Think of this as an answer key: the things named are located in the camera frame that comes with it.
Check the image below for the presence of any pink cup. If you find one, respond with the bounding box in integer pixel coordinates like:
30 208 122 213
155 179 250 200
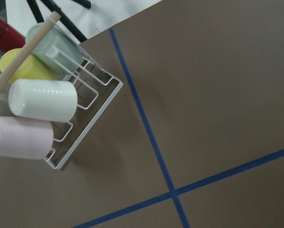
0 116 54 160

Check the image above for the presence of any wooden rack handle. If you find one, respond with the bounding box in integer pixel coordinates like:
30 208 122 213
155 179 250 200
0 11 61 92

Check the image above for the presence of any red bottle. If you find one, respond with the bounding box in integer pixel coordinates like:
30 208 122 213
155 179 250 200
0 17 25 52

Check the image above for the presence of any black tripod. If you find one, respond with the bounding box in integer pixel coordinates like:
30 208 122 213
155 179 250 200
27 0 87 43

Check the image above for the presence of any white cup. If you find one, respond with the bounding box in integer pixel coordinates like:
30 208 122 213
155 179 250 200
8 79 78 123

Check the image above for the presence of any white wire cup rack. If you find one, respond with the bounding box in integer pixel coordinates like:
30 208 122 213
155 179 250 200
44 57 123 170

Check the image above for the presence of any green cup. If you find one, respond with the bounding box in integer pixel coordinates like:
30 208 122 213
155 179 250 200
32 26 84 75

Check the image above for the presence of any yellow cup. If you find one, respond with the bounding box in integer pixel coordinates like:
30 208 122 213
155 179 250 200
0 48 57 85

